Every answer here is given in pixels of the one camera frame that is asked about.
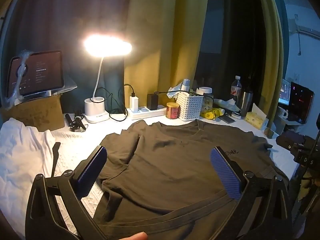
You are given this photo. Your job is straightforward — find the clear jar with white lid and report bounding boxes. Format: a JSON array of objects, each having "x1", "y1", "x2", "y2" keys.
[{"x1": 199, "y1": 87, "x2": 214, "y2": 117}]

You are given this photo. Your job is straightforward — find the pale spray bottle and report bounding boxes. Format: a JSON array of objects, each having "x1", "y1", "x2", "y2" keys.
[{"x1": 180, "y1": 78, "x2": 192, "y2": 92}]

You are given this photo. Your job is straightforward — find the yellow snack bag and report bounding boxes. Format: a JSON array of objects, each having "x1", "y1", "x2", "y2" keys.
[{"x1": 201, "y1": 107, "x2": 225, "y2": 120}]

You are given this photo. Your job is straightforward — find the red candle jar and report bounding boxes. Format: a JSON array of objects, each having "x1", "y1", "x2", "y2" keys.
[{"x1": 166, "y1": 102, "x2": 180, "y2": 119}]

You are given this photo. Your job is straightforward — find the white desk lamp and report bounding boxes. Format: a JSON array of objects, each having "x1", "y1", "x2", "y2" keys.
[{"x1": 84, "y1": 35, "x2": 132, "y2": 123}]

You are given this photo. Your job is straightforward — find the steel tumbler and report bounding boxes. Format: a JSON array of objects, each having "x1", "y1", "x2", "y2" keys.
[{"x1": 239, "y1": 90, "x2": 253, "y2": 117}]

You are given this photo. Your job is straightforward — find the dark olive t-shirt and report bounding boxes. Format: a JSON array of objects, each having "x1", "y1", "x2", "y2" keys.
[{"x1": 94, "y1": 119, "x2": 290, "y2": 240}]

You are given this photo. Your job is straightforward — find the black charger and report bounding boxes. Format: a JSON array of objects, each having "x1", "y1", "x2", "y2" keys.
[{"x1": 147, "y1": 94, "x2": 158, "y2": 110}]

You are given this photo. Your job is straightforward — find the soft tissue pack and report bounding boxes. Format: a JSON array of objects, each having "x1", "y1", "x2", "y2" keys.
[{"x1": 214, "y1": 98, "x2": 240, "y2": 112}]

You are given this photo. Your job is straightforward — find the black lamp cable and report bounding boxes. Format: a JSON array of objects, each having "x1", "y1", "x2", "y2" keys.
[{"x1": 94, "y1": 87, "x2": 128, "y2": 122}]

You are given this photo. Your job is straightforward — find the lit computer monitor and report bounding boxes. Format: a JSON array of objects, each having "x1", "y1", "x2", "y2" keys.
[{"x1": 278, "y1": 79, "x2": 292, "y2": 105}]

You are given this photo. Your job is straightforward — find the person's left hand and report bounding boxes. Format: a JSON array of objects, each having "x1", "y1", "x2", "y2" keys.
[{"x1": 124, "y1": 232, "x2": 148, "y2": 240}]

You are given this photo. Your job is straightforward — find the brown cardboard box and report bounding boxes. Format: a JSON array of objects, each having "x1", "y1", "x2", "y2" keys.
[{"x1": 0, "y1": 94, "x2": 64, "y2": 132}]

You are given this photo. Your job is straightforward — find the clear water bottle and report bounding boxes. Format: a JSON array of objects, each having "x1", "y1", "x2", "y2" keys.
[{"x1": 230, "y1": 75, "x2": 242, "y2": 103}]

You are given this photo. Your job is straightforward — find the black cable of white charger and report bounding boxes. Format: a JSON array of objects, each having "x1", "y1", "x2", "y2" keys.
[{"x1": 124, "y1": 84, "x2": 137, "y2": 97}]

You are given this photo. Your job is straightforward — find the white power strip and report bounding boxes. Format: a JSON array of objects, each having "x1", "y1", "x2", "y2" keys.
[{"x1": 127, "y1": 105, "x2": 173, "y2": 120}]

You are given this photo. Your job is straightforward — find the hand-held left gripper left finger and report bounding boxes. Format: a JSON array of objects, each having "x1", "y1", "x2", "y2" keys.
[{"x1": 25, "y1": 145, "x2": 108, "y2": 240}]

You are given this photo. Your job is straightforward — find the white charger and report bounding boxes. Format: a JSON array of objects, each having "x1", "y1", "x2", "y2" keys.
[{"x1": 129, "y1": 95, "x2": 139, "y2": 112}]

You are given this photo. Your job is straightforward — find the white air conditioner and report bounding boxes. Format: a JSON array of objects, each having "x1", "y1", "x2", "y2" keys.
[{"x1": 290, "y1": 17, "x2": 320, "y2": 38}]

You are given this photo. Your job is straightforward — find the white cloth with black stripe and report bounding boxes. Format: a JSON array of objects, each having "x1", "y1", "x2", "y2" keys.
[{"x1": 0, "y1": 118, "x2": 62, "y2": 233}]

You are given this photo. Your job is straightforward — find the yellow curtain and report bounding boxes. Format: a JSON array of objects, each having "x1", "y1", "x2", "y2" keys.
[
  {"x1": 255, "y1": 0, "x2": 285, "y2": 120},
  {"x1": 124, "y1": 0, "x2": 209, "y2": 108}
]

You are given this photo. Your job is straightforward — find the yellow tissue box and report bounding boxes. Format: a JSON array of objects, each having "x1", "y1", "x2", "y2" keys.
[{"x1": 244, "y1": 103, "x2": 269, "y2": 130}]

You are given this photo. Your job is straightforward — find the black cable bundle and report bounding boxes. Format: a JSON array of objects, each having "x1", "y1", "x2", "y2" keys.
[{"x1": 70, "y1": 110, "x2": 88, "y2": 132}]

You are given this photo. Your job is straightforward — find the black tablet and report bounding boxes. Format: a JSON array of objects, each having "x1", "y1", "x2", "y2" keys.
[{"x1": 6, "y1": 50, "x2": 65, "y2": 97}]

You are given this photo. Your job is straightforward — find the dark teal curtain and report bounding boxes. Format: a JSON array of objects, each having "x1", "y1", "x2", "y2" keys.
[{"x1": 0, "y1": 0, "x2": 132, "y2": 113}]

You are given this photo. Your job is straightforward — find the white perforated basket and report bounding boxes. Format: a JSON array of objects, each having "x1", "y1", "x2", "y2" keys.
[{"x1": 176, "y1": 92, "x2": 204, "y2": 121}]

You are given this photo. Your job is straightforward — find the white textured bed sheet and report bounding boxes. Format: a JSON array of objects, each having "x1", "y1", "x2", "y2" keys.
[{"x1": 0, "y1": 116, "x2": 298, "y2": 240}]

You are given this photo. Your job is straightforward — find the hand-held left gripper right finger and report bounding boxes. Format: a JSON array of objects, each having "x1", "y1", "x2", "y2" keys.
[{"x1": 210, "y1": 146, "x2": 293, "y2": 240}]

